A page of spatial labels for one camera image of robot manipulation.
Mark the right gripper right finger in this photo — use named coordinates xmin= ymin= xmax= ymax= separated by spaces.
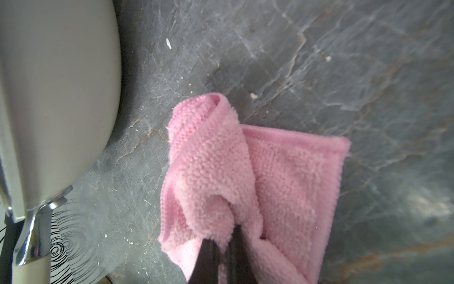
xmin=227 ymin=226 xmax=257 ymax=284

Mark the pink cloth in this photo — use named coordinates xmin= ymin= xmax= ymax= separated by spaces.
xmin=159 ymin=93 xmax=351 ymax=284

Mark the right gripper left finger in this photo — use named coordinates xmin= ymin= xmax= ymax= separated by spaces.
xmin=188 ymin=239 xmax=220 ymax=284

